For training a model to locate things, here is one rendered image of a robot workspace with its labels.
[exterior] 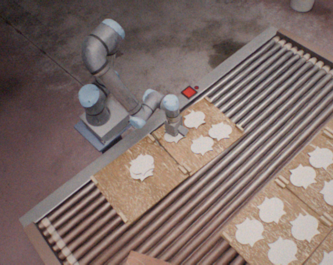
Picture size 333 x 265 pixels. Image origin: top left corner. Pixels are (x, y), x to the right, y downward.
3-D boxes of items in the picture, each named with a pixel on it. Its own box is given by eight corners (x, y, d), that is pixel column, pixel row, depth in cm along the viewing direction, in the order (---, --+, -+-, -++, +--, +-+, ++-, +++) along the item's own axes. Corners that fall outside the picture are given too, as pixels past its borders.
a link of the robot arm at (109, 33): (89, 91, 183) (84, 30, 133) (105, 74, 189) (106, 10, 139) (106, 102, 183) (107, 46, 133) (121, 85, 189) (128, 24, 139)
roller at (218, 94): (44, 232, 163) (40, 229, 159) (280, 42, 222) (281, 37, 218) (49, 239, 161) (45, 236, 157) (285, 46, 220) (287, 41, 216)
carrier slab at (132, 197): (90, 178, 172) (89, 177, 171) (148, 135, 184) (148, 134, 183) (127, 226, 156) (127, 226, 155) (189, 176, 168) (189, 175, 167)
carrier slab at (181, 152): (151, 134, 184) (151, 133, 183) (204, 98, 195) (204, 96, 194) (190, 176, 168) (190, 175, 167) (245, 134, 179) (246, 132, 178)
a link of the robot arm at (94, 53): (77, 50, 127) (146, 130, 152) (94, 33, 131) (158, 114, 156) (65, 54, 136) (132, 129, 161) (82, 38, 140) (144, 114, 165)
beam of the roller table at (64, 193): (23, 222, 169) (17, 218, 164) (269, 31, 232) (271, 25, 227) (30, 233, 165) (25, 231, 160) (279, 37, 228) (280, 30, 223)
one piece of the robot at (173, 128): (181, 127, 160) (183, 143, 174) (190, 115, 164) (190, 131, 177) (162, 118, 164) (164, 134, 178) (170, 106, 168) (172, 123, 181)
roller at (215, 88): (40, 224, 165) (36, 222, 161) (274, 39, 224) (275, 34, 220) (44, 232, 163) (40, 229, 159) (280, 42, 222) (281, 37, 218)
